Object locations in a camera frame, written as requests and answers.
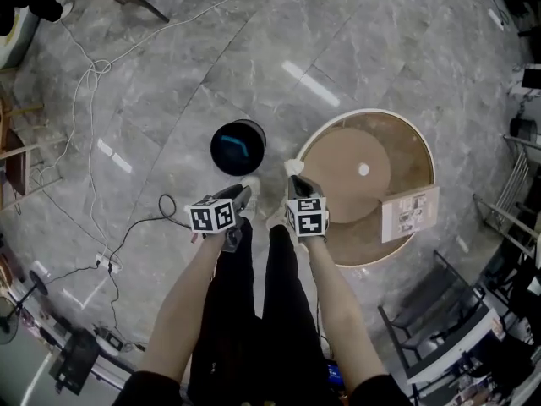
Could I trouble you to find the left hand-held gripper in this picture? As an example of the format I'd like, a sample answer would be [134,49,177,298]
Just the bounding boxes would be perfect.
[184,184,254,254]

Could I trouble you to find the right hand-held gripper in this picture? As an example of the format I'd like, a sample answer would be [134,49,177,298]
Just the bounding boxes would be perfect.
[286,174,331,239]

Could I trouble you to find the black waste bin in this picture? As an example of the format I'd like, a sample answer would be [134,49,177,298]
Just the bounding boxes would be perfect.
[210,118,268,177]

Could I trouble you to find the person's right forearm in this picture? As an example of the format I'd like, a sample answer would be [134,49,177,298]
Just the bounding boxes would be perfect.
[301,235,389,383]

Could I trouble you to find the person's left forearm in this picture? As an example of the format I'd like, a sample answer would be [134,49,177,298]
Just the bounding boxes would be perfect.
[138,229,226,381]

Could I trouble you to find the person's right white shoe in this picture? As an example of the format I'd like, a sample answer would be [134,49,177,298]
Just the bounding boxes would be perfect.
[265,208,293,233]

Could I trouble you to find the grey picture book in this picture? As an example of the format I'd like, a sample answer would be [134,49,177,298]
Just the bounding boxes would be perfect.
[380,184,441,245]

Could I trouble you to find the person's black trousers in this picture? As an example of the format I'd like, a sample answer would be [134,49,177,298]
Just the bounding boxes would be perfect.
[187,217,336,406]

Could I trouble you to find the white power strip with plugs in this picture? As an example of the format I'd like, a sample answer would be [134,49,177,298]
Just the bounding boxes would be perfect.
[94,251,124,273]

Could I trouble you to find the black metal chair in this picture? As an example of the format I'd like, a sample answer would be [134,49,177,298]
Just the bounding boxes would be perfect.
[377,249,488,397]

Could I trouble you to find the person's black top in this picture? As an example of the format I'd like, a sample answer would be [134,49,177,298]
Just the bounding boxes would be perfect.
[112,369,413,406]

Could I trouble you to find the wooden stool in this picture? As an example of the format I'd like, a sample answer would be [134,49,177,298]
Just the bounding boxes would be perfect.
[0,98,68,211]

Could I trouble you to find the white narrow table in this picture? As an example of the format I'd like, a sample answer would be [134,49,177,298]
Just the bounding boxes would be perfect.
[404,305,509,387]

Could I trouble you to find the black mesh wastebasket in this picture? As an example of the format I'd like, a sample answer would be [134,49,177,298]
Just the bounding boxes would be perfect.
[508,116,538,144]

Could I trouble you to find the black equipment box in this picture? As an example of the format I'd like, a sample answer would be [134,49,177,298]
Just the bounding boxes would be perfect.
[47,326,103,397]

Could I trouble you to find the black standing fan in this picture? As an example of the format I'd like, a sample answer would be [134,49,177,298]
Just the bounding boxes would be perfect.
[0,268,49,347]

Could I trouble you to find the grey and yellow sofa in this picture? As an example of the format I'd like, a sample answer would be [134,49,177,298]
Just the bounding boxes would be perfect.
[0,6,42,72]

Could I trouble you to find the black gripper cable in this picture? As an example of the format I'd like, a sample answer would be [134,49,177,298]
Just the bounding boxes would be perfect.
[107,193,194,270]

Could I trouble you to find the long white floor cable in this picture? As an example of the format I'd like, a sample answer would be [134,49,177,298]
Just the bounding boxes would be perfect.
[28,0,451,270]

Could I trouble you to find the steel rack frame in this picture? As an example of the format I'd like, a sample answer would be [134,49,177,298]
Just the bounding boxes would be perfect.
[472,134,541,258]

